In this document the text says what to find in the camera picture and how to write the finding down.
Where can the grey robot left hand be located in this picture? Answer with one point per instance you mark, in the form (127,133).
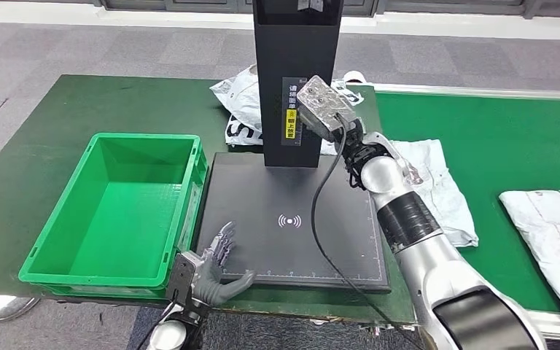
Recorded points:
(210,285)

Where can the green plastic crate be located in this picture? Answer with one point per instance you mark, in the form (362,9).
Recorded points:
(116,232)

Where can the white printed plastic bag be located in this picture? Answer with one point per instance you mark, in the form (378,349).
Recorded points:
(236,96)

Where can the black and yellow label strip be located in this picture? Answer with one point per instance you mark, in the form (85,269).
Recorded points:
(289,123)

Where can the metal barrier stanchion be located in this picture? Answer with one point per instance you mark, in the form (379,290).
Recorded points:
(0,306)

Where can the black inbound scanner machine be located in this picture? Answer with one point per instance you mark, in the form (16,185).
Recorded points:
(294,48)

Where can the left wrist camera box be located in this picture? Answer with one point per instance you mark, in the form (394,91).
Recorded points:
(182,278)

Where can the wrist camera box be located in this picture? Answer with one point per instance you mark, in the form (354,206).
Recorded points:
(323,104)
(182,278)

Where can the dark window frame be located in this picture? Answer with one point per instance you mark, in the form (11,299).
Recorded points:
(164,6)

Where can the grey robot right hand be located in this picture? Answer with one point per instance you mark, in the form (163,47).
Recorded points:
(357,154)

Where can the grey poly mailer parcel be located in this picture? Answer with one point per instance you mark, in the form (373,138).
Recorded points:
(541,232)
(444,193)

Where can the green conveyor belt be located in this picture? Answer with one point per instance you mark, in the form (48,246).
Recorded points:
(502,135)

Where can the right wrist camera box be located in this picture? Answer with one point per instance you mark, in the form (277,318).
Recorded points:
(323,104)

